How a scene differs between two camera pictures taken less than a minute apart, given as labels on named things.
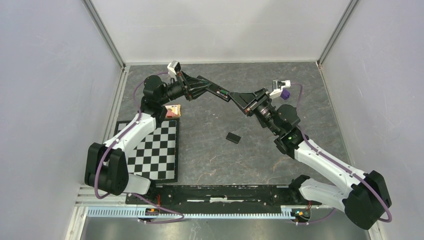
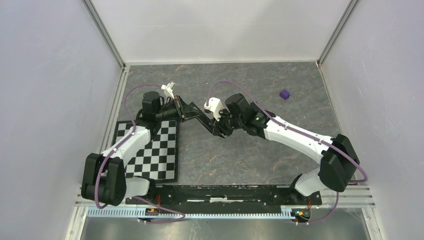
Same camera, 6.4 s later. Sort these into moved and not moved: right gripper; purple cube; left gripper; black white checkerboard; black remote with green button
Moved: black remote with green button; left gripper; right gripper
Not moved: black white checkerboard; purple cube
